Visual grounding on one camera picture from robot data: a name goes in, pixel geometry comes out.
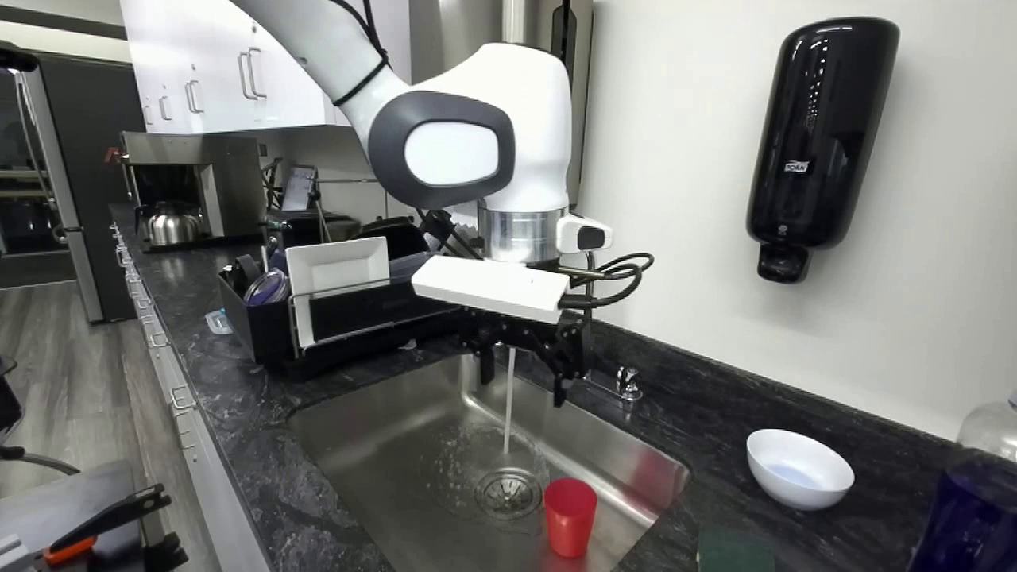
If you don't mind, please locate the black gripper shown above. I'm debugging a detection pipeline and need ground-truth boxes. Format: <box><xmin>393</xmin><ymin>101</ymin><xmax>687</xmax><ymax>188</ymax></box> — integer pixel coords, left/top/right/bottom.
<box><xmin>453</xmin><ymin>308</ymin><xmax>588</xmax><ymax>411</ymax></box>

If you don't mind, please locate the metal sink drain strainer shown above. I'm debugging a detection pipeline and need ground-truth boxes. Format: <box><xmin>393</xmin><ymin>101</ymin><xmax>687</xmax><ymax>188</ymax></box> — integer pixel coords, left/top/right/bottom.
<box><xmin>469</xmin><ymin>464</ymin><xmax>545</xmax><ymax>521</ymax></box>

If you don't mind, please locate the stainless steel sink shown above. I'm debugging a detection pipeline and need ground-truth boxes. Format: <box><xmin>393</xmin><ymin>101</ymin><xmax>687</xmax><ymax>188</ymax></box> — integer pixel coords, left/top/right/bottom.
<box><xmin>286</xmin><ymin>350</ymin><xmax>693</xmax><ymax>572</ymax></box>

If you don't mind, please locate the black dish rack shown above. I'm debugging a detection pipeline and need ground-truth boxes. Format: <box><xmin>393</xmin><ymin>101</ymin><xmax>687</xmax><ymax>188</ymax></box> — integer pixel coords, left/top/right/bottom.
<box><xmin>216</xmin><ymin>217</ymin><xmax>469</xmax><ymax>382</ymax></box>

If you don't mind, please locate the red plastic cup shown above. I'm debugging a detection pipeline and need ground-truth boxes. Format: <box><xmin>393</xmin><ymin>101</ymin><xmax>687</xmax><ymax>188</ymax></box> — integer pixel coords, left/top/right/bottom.
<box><xmin>541</xmin><ymin>478</ymin><xmax>602</xmax><ymax>563</ymax></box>

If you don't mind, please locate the white plastic tray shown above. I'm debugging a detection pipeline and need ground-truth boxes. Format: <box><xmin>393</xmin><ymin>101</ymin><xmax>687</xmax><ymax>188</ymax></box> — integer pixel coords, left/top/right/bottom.
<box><xmin>282</xmin><ymin>234</ymin><xmax>393</xmax><ymax>353</ymax></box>

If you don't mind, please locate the green sponge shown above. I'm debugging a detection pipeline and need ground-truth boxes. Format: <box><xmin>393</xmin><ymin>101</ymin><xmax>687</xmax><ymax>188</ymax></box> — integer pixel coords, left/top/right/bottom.
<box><xmin>693</xmin><ymin>521</ymin><xmax>782</xmax><ymax>572</ymax></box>

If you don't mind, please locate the white bowl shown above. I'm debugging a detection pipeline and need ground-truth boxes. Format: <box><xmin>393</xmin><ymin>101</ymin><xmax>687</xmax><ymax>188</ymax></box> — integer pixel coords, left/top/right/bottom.
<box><xmin>742</xmin><ymin>425</ymin><xmax>859</xmax><ymax>515</ymax></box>

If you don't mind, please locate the white base cabinet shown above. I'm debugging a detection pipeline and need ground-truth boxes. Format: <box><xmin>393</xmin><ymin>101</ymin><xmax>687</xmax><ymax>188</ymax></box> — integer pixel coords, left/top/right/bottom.
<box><xmin>109</xmin><ymin>217</ymin><xmax>272</xmax><ymax>572</ymax></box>

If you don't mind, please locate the silver kettle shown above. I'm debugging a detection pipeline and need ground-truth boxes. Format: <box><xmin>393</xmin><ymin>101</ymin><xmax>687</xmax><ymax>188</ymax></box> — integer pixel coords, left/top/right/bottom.
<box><xmin>140</xmin><ymin>200</ymin><xmax>214</xmax><ymax>256</ymax></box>

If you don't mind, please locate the stainless steel appliance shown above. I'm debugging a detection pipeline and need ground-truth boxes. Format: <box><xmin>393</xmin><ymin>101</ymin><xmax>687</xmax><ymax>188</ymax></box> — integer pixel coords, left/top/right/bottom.
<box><xmin>116</xmin><ymin>129</ymin><xmax>266</xmax><ymax>241</ymax></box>

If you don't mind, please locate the orange black hand tool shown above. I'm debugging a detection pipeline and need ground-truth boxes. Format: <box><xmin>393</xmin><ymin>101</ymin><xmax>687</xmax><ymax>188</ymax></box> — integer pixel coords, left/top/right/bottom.
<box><xmin>37</xmin><ymin>484</ymin><xmax>174</xmax><ymax>569</ymax></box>

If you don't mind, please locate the clear glass container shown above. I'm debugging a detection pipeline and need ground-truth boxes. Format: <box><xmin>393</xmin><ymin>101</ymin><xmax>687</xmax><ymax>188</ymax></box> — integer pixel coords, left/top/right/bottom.
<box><xmin>956</xmin><ymin>387</ymin><xmax>1017</xmax><ymax>467</ymax></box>

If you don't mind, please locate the blue soap bottle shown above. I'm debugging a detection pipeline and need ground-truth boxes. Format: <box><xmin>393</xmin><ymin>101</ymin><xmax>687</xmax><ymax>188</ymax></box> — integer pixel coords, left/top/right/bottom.
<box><xmin>907</xmin><ymin>464</ymin><xmax>1017</xmax><ymax>572</ymax></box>

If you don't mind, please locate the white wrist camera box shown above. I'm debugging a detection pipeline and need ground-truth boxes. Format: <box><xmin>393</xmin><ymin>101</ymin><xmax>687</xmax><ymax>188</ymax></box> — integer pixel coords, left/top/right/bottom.
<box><xmin>406</xmin><ymin>256</ymin><xmax>572</xmax><ymax>329</ymax></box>

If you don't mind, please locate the black wall soap dispenser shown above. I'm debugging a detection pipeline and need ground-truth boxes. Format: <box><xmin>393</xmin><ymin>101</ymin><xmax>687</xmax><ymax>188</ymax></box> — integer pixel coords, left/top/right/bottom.
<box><xmin>742</xmin><ymin>13</ymin><xmax>903</xmax><ymax>288</ymax></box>

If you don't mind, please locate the white wall cabinet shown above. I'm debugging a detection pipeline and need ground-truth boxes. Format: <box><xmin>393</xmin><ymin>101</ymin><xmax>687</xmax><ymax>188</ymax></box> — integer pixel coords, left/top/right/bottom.
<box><xmin>116</xmin><ymin>0</ymin><xmax>362</xmax><ymax>136</ymax></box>

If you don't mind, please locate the grey metal shelf frame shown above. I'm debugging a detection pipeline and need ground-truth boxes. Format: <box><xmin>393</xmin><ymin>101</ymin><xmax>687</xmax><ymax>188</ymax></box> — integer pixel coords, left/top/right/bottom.
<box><xmin>0</xmin><ymin>42</ymin><xmax>109</xmax><ymax>329</ymax></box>

